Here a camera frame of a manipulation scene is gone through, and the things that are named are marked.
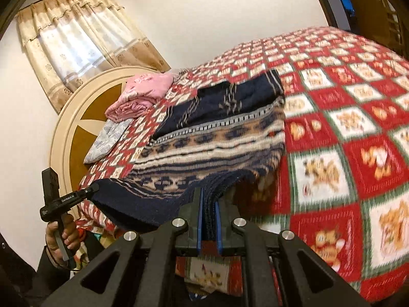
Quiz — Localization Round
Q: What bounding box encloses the pink folded blanket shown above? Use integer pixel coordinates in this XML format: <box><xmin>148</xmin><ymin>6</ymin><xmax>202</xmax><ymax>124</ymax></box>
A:
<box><xmin>105</xmin><ymin>73</ymin><xmax>175</xmax><ymax>123</ymax></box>

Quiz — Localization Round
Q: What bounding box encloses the person's left forearm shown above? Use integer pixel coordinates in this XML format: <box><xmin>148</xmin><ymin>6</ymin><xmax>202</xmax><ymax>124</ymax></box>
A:
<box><xmin>0</xmin><ymin>235</ymin><xmax>77</xmax><ymax>307</ymax></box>

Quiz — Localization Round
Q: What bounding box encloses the wooden chair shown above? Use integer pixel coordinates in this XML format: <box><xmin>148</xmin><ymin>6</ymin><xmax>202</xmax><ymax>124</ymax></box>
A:
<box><xmin>375</xmin><ymin>0</ymin><xmax>409</xmax><ymax>53</ymax></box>

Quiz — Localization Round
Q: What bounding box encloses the red checked printed bedspread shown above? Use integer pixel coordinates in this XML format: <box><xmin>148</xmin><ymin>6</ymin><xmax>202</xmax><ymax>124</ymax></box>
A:
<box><xmin>78</xmin><ymin>26</ymin><xmax>409</xmax><ymax>304</ymax></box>

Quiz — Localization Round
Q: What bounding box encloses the dark wooden door frame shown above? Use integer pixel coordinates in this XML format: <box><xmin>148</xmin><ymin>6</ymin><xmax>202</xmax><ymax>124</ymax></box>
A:
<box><xmin>303</xmin><ymin>0</ymin><xmax>342</xmax><ymax>28</ymax></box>

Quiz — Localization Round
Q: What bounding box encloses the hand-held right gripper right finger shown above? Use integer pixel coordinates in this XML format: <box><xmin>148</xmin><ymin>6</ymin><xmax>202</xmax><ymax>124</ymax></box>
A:
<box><xmin>215</xmin><ymin>198</ymin><xmax>371</xmax><ymax>307</ymax></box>

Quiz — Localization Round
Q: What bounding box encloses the grey floral pillow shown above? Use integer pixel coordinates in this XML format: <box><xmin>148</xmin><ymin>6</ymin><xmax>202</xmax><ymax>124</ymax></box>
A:
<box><xmin>84</xmin><ymin>119</ymin><xmax>130</xmax><ymax>164</ymax></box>

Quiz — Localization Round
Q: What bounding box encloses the cream and brown round headboard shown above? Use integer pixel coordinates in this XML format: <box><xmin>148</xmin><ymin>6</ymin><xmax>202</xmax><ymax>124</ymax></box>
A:
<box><xmin>49</xmin><ymin>65</ymin><xmax>160</xmax><ymax>221</ymax></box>

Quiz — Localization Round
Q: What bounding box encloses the beige patterned curtain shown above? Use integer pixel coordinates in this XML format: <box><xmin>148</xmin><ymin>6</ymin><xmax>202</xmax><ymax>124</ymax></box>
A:
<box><xmin>16</xmin><ymin>0</ymin><xmax>171</xmax><ymax>114</ymax></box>

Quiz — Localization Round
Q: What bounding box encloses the navy patterned knit sweater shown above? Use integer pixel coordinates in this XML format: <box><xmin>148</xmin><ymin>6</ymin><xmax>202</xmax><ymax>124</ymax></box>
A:
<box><xmin>91</xmin><ymin>69</ymin><xmax>286</xmax><ymax>240</ymax></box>

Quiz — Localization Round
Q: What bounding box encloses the colourful clothes pile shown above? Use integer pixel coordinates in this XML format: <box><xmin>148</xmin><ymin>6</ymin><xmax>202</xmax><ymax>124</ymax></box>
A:
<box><xmin>75</xmin><ymin>227</ymin><xmax>106</xmax><ymax>263</ymax></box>

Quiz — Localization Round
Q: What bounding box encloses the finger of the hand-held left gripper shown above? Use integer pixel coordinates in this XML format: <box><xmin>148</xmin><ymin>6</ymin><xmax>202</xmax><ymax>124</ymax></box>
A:
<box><xmin>81</xmin><ymin>182</ymin><xmax>100</xmax><ymax>199</ymax></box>

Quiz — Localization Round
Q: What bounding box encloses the person's left hand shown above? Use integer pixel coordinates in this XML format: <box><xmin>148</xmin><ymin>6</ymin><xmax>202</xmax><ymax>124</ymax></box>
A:
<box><xmin>45</xmin><ymin>213</ymin><xmax>79</xmax><ymax>266</ymax></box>

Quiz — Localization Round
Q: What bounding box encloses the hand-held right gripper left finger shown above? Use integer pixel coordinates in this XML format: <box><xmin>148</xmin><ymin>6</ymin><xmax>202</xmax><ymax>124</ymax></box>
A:
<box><xmin>41</xmin><ymin>187</ymin><xmax>205</xmax><ymax>307</ymax></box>

